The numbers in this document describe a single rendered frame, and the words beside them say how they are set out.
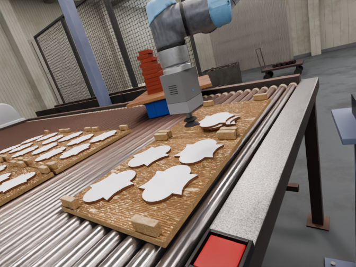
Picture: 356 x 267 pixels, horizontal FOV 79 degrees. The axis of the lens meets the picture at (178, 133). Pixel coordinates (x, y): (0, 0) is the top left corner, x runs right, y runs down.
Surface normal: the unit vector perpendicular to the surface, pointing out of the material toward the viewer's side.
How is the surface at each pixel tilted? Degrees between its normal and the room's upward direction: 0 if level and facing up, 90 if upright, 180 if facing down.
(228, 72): 90
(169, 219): 0
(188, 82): 90
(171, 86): 90
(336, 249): 0
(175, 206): 0
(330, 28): 90
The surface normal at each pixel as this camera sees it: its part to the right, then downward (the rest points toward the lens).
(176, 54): 0.24, 0.25
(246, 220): -0.26, -0.91
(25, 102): 0.86, -0.07
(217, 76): -0.29, 0.38
